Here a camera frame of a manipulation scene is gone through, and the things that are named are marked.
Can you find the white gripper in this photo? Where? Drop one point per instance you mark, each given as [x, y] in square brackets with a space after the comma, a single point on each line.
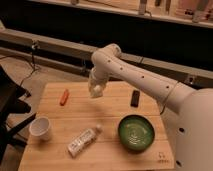
[98, 78]

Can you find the white sponge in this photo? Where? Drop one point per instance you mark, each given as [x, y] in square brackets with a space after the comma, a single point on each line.
[96, 91]

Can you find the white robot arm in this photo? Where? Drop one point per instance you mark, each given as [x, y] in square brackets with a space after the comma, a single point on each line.
[194, 143]

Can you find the green ceramic bowl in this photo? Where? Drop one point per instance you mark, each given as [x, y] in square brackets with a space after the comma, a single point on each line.
[136, 133]

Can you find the black rectangular block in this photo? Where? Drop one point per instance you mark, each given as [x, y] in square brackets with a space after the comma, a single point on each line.
[135, 98]

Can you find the orange carrot toy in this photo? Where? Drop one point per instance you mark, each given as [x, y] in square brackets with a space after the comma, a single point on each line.
[64, 97]

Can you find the wooden cutting board table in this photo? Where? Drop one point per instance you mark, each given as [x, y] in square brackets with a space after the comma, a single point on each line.
[81, 112]

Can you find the white plastic bottle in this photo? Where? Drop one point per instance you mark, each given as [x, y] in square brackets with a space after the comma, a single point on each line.
[83, 140]

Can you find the white paper cup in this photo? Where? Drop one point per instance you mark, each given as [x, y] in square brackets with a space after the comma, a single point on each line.
[41, 128]

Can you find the black chair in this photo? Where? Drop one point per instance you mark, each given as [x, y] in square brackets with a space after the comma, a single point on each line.
[10, 93]

